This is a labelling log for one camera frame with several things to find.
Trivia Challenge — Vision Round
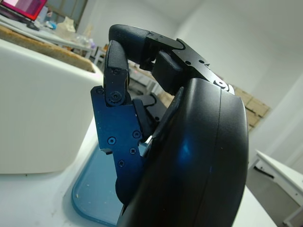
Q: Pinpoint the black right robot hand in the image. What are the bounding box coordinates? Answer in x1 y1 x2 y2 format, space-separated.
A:
90 23 250 227

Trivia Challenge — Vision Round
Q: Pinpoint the white two-slot toaster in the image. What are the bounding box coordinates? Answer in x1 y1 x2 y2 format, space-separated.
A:
0 38 105 176

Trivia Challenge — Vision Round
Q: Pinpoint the blue plastic tray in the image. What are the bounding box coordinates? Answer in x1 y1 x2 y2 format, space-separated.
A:
71 141 148 226

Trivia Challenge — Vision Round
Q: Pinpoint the wooden crate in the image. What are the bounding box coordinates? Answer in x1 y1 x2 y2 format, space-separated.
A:
158 84 271 131

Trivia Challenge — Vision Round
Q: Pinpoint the white desk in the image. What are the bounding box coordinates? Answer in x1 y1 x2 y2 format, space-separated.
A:
0 14 98 61
252 149 303 227

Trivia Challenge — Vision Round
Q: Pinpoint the laptop with pink screen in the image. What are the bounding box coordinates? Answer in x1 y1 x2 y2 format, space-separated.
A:
0 0 48 22

